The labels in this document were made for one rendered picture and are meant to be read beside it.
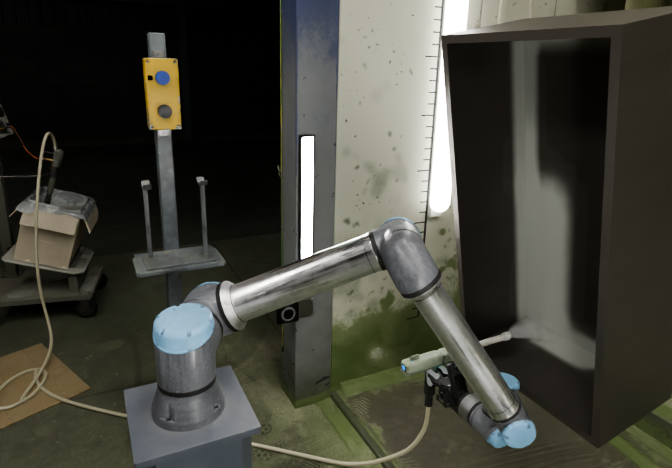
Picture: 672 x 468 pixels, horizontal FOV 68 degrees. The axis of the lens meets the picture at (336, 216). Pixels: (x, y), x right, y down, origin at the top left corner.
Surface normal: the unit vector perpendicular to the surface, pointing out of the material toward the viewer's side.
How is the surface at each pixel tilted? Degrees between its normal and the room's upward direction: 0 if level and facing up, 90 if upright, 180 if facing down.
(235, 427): 0
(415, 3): 90
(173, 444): 0
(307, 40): 90
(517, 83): 91
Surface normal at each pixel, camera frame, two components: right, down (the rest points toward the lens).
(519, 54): 0.46, 0.27
